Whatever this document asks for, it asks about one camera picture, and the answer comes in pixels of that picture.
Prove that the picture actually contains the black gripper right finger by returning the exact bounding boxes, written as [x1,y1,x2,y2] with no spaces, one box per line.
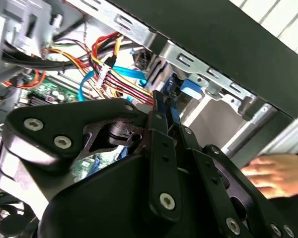
[164,100,297,238]

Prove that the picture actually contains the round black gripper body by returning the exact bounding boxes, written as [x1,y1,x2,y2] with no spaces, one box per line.
[37,154,226,238]

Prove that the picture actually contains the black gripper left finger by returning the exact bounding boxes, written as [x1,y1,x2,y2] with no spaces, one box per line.
[0,91,183,223]

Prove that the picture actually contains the person's right hand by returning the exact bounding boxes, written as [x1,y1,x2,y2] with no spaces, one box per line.
[241,154,298,199]

